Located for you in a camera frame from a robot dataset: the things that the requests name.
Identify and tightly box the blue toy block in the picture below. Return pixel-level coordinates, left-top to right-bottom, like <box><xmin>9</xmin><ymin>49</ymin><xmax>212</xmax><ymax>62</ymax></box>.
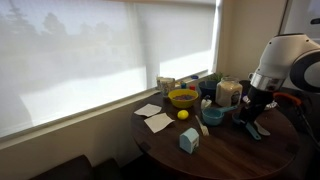
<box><xmin>180</xmin><ymin>82</ymin><xmax>187</xmax><ymax>89</ymax></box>

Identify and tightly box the small blue house box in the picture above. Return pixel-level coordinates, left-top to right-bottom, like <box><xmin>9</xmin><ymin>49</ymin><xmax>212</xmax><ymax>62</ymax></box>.
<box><xmin>179</xmin><ymin>128</ymin><xmax>199</xmax><ymax>154</ymax></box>

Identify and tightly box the white plastic fork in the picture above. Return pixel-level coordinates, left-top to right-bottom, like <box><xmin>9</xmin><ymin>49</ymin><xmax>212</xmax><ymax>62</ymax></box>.
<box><xmin>195</xmin><ymin>115</ymin><xmax>210</xmax><ymax>136</ymax></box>

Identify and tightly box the white paper napkin far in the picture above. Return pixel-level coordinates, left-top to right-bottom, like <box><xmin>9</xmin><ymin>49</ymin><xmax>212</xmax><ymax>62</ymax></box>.
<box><xmin>135</xmin><ymin>104</ymin><xmax>161</xmax><ymax>117</ymax></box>

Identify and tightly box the small teal measuring cup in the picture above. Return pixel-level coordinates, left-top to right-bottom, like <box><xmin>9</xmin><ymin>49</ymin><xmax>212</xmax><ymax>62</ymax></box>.
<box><xmin>232</xmin><ymin>113</ymin><xmax>261</xmax><ymax>141</ymax></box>

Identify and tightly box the small white bottle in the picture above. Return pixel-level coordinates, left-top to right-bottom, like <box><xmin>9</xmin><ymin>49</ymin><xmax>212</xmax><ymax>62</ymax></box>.
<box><xmin>200</xmin><ymin>95</ymin><xmax>212</xmax><ymax>109</ymax></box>

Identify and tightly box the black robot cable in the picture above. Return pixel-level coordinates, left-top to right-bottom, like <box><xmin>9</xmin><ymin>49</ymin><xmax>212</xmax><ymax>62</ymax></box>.
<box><xmin>273</xmin><ymin>91</ymin><xmax>320</xmax><ymax>151</ymax></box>

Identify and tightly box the white plastic spoon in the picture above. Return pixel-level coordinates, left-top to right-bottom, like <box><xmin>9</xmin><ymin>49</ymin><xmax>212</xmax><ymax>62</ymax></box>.
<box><xmin>254</xmin><ymin>121</ymin><xmax>271</xmax><ymax>136</ymax></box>

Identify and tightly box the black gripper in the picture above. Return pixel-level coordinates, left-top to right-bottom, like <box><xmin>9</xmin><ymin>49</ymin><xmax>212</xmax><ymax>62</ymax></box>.
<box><xmin>239</xmin><ymin>86</ymin><xmax>273</xmax><ymax>122</ymax></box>

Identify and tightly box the blue bottle cap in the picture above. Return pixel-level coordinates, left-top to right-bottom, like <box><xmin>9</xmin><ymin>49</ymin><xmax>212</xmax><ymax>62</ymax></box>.
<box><xmin>191</xmin><ymin>75</ymin><xmax>199</xmax><ymax>79</ymax></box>

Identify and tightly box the red toy block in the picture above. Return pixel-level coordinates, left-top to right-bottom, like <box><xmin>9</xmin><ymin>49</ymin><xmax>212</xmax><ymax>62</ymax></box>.
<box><xmin>189</xmin><ymin>85</ymin><xmax>196</xmax><ymax>91</ymax></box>

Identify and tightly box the patterned white plate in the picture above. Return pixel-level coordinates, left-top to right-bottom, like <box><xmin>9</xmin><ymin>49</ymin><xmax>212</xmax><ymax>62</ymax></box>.
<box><xmin>242</xmin><ymin>95</ymin><xmax>278</xmax><ymax>110</ymax></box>

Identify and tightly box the yellow bowl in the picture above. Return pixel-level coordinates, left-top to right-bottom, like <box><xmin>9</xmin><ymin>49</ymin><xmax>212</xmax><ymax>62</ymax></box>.
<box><xmin>168</xmin><ymin>89</ymin><xmax>198</xmax><ymax>109</ymax></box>

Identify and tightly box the green plant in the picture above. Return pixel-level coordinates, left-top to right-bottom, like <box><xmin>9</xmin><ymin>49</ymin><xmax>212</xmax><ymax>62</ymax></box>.
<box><xmin>206</xmin><ymin>72</ymin><xmax>224</xmax><ymax>82</ymax></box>

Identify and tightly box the patterned paper cup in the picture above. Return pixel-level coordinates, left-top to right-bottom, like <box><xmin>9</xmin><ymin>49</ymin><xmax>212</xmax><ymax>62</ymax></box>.
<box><xmin>157</xmin><ymin>77</ymin><xmax>175</xmax><ymax>97</ymax></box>

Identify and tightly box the large teal measuring cup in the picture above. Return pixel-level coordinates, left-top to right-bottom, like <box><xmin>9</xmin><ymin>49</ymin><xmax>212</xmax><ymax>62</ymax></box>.
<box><xmin>202</xmin><ymin>108</ymin><xmax>224</xmax><ymax>126</ymax></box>

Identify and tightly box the medium teal measuring cup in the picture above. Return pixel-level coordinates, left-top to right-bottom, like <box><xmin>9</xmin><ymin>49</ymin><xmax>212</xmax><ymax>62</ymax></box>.
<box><xmin>203</xmin><ymin>106</ymin><xmax>238</xmax><ymax>113</ymax></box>

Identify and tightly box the white paper napkin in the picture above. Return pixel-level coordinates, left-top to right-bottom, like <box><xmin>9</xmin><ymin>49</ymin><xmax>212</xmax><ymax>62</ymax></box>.
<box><xmin>144</xmin><ymin>113</ymin><xmax>173</xmax><ymax>133</ymax></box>
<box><xmin>135</xmin><ymin>104</ymin><xmax>161</xmax><ymax>117</ymax></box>

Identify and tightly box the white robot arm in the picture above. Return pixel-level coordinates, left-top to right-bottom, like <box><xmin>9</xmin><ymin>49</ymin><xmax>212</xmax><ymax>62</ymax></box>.
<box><xmin>239</xmin><ymin>33</ymin><xmax>320</xmax><ymax>122</ymax></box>

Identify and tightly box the yellow lemon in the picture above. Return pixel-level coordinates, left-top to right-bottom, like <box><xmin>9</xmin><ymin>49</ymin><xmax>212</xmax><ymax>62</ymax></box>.
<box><xmin>177</xmin><ymin>110</ymin><xmax>189</xmax><ymax>120</ymax></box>

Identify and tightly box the glass jar with rice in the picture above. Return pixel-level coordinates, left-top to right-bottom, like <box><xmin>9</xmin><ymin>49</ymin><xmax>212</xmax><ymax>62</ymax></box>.
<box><xmin>215</xmin><ymin>77</ymin><xmax>243</xmax><ymax>107</ymax></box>

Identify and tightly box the white paper napkin near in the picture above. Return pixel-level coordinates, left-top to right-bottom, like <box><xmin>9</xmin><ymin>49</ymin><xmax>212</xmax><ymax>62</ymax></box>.
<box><xmin>144</xmin><ymin>113</ymin><xmax>173</xmax><ymax>133</ymax></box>

